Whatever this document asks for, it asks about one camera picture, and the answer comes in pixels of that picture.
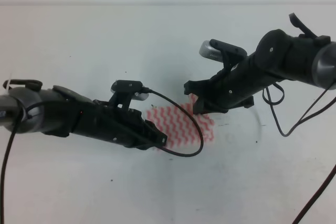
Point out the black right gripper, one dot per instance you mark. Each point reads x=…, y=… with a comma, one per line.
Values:
x=233, y=90

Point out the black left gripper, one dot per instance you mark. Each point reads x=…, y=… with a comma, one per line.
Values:
x=117, y=126

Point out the pink white wavy striped towel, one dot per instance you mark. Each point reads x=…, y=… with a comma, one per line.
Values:
x=180, y=130

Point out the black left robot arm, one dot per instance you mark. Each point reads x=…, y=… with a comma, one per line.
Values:
x=60, y=112

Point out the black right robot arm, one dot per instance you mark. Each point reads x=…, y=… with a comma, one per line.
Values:
x=307, y=58

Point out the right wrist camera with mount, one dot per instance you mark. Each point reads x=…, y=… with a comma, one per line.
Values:
x=229, y=55

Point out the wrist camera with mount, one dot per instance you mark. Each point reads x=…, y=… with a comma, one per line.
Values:
x=229, y=55
x=124, y=91

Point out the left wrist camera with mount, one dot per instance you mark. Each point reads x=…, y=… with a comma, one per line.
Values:
x=124, y=91

